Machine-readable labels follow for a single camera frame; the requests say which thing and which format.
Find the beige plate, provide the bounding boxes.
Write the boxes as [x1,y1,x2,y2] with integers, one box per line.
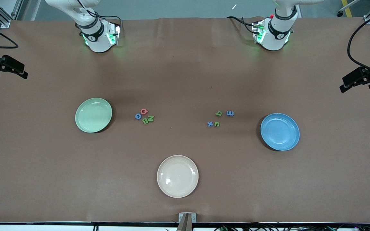
[157,155,199,198]

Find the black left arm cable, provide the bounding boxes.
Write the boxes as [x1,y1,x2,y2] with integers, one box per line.
[347,11,370,77]

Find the black left base cable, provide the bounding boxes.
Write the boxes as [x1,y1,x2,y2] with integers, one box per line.
[226,16,256,34]

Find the black right base cable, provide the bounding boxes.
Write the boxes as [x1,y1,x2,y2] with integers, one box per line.
[89,12,123,27]

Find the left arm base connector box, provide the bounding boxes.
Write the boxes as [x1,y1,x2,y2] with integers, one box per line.
[252,20,266,44]

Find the light green plate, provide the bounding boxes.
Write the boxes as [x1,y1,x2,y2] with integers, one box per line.
[75,98,113,133]

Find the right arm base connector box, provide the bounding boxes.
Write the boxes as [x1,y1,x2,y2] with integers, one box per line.
[107,22,122,46]

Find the brown table cover sheet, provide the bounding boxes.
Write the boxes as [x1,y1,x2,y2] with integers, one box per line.
[0,17,370,223]

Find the blue plate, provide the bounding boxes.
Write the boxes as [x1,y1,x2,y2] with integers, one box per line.
[260,113,300,151]

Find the grey metal camera bracket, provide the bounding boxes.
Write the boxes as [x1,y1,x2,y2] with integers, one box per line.
[176,212,197,231]

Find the black base cable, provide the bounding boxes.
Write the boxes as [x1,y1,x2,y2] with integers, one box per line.
[89,12,123,27]
[226,16,256,34]

